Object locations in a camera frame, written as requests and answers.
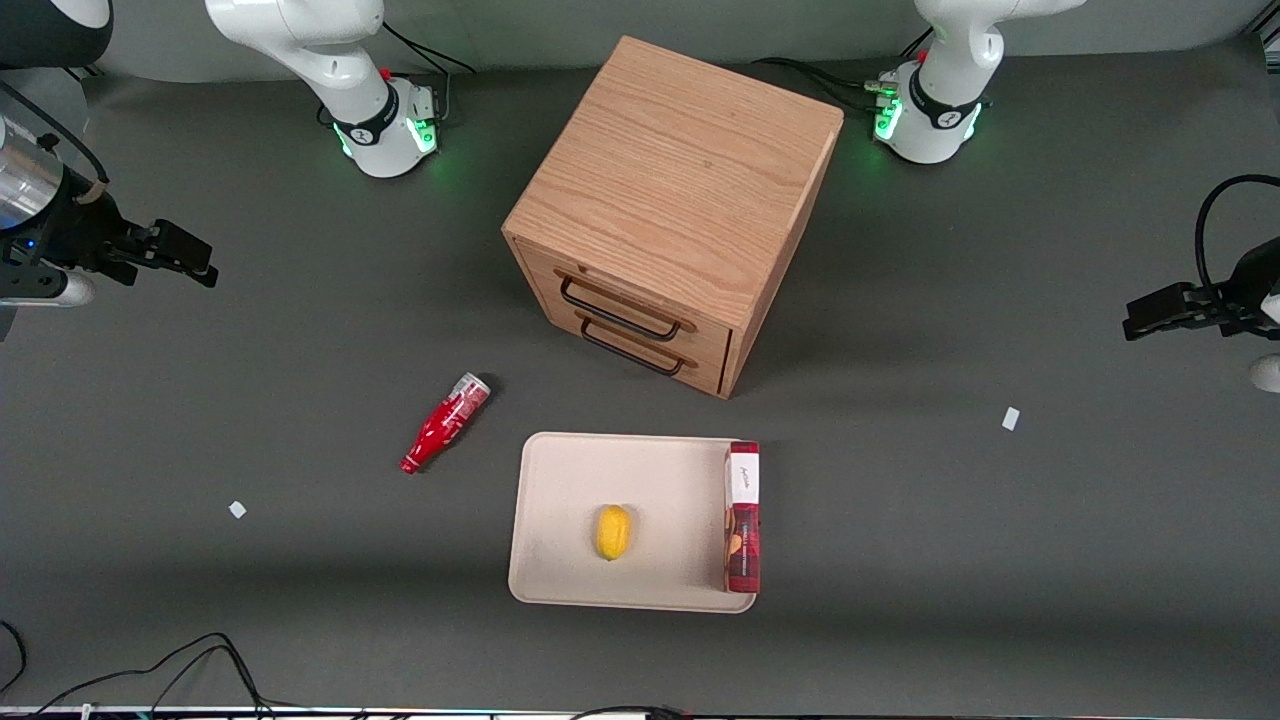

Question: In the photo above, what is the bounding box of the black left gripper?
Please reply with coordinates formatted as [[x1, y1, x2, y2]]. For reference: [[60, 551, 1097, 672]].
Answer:
[[1122, 238, 1280, 342]]

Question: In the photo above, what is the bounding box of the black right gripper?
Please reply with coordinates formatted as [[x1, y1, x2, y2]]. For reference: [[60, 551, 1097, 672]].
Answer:
[[28, 165, 220, 291]]

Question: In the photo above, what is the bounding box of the red coke bottle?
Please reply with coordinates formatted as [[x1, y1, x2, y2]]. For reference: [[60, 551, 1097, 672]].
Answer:
[[400, 372, 492, 475]]

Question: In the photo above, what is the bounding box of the beige plastic tray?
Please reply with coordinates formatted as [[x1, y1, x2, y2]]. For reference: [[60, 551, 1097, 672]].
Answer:
[[507, 431, 761, 614]]

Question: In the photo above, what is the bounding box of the wooden drawer front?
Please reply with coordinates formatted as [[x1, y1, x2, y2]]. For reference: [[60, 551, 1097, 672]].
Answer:
[[543, 300, 731, 395], [518, 243, 737, 367]]

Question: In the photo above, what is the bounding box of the red cookie box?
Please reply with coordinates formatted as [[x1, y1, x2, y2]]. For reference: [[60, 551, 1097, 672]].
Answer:
[[723, 440, 761, 594]]

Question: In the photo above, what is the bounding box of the wooden drawer cabinet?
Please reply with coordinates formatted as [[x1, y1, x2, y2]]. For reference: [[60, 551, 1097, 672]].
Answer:
[[502, 36, 844, 400]]

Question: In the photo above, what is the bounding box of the yellow lemon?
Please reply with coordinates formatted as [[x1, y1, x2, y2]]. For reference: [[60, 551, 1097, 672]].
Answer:
[[596, 504, 633, 562]]

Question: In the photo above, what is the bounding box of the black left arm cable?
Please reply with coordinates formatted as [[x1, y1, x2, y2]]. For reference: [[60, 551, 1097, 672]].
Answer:
[[1194, 175, 1280, 296]]

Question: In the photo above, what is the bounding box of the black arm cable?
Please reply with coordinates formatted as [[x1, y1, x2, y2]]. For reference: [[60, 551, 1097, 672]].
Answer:
[[1194, 175, 1280, 296], [0, 78, 109, 206]]

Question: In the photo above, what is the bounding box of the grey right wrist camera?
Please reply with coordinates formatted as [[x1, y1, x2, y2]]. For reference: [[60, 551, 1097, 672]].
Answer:
[[0, 262, 97, 309]]

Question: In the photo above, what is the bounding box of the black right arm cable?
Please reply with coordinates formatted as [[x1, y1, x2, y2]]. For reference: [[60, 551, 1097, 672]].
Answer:
[[0, 78, 109, 206]]

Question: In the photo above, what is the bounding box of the black base cable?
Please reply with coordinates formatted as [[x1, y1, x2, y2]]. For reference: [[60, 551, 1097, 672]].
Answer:
[[751, 28, 937, 114], [383, 22, 477, 123]]

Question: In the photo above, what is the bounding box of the black floor cable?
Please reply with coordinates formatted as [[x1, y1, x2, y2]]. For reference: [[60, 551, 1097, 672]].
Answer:
[[30, 632, 273, 720], [0, 620, 27, 697], [568, 704, 693, 720]]

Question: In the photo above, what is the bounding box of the black metal drawer handle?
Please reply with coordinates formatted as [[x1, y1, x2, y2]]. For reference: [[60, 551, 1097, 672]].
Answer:
[[559, 272, 698, 342], [578, 318, 693, 378]]

